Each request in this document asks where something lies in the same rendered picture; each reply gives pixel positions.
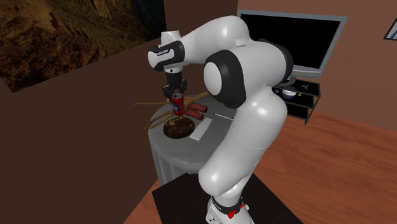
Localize red drink can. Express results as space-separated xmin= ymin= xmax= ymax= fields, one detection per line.
xmin=171 ymin=92 xmax=185 ymax=117

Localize red cylinder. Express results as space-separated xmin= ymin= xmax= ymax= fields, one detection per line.
xmin=189 ymin=102 xmax=208 ymax=113
xmin=185 ymin=109 xmax=205 ymax=121

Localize brown dry branches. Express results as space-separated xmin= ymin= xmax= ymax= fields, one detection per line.
xmin=132 ymin=91 xmax=211 ymax=131

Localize brown round bowl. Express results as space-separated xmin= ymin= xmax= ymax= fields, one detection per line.
xmin=163 ymin=116 xmax=196 ymax=140

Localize white flat rectangular bar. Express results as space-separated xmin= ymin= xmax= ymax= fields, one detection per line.
xmin=189 ymin=117 xmax=213 ymax=142

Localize round table with grey cloth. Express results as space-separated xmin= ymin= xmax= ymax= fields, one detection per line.
xmin=147 ymin=94 xmax=237 ymax=187

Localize black robot stand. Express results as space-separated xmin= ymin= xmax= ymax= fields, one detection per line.
xmin=151 ymin=172 xmax=303 ymax=224

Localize grey framed flat television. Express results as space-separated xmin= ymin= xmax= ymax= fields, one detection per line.
xmin=237 ymin=8 xmax=349 ymax=80

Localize black television stand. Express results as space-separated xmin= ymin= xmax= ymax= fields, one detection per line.
xmin=272 ymin=78 xmax=321 ymax=125

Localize large brown landscape wall picture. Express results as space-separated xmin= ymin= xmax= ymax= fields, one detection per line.
xmin=0 ymin=0 xmax=167 ymax=94

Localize small black framed wall picture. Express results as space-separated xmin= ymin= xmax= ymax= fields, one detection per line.
xmin=383 ymin=20 xmax=397 ymax=41

